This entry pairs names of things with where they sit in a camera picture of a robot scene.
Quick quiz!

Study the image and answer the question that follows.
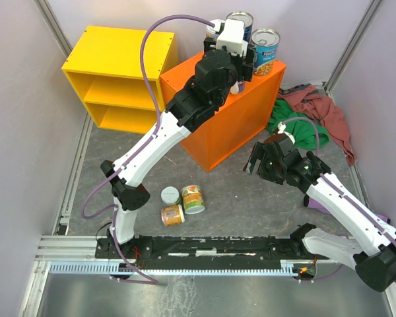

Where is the white plastic spoon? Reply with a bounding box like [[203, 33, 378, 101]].
[[230, 82, 240, 95]]

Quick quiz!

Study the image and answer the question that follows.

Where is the yellow soup can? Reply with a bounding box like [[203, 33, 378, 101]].
[[206, 19, 224, 39]]

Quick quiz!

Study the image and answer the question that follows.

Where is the blue Progresso soup can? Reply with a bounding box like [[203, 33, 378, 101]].
[[251, 28, 281, 75]]

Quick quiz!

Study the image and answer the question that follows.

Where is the dark blue soup can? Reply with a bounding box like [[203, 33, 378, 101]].
[[226, 11, 253, 42]]

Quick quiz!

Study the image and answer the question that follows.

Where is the green label noodle cup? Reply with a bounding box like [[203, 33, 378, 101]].
[[181, 185, 205, 215]]

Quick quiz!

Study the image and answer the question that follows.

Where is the white lid small jar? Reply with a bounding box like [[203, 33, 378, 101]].
[[160, 186, 181, 207]]

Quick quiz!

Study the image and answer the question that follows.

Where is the orange label small jar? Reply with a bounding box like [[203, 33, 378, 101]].
[[161, 204, 185, 227]]

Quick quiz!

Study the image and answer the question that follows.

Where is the yellow blue can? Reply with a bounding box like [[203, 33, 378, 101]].
[[238, 81, 246, 93]]

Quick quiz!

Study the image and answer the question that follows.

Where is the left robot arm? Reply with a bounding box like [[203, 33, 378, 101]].
[[100, 38, 256, 258]]

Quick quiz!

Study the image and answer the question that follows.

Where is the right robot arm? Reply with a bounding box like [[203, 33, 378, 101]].
[[244, 134, 396, 292]]

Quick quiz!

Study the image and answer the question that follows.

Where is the green cloth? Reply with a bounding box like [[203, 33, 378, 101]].
[[267, 99, 330, 150]]

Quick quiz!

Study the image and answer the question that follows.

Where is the orange wooden box cabinet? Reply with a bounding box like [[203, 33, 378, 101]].
[[159, 54, 287, 172]]

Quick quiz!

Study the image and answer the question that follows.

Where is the purple cloth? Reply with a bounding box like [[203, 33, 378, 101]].
[[303, 195, 391, 225]]

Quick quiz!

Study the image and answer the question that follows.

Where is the red pink cloth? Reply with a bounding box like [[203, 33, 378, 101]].
[[278, 84, 356, 166]]

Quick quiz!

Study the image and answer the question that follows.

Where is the yellow open shelf cabinet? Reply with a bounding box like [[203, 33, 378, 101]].
[[62, 26, 178, 134]]

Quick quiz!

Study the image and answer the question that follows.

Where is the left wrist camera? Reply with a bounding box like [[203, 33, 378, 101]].
[[211, 19, 248, 57]]

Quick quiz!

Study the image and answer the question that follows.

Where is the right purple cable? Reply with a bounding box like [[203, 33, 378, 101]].
[[279, 117, 396, 287]]

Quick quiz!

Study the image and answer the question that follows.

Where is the purple cable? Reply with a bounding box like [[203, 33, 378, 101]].
[[279, 117, 396, 287], [81, 15, 218, 285]]

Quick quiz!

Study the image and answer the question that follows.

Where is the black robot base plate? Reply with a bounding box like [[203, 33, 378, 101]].
[[94, 234, 331, 270]]

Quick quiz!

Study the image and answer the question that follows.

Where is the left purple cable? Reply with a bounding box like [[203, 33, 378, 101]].
[[81, 15, 218, 285]]

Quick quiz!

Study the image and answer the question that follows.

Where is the white slotted cable duct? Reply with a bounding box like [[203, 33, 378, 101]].
[[48, 260, 300, 275]]

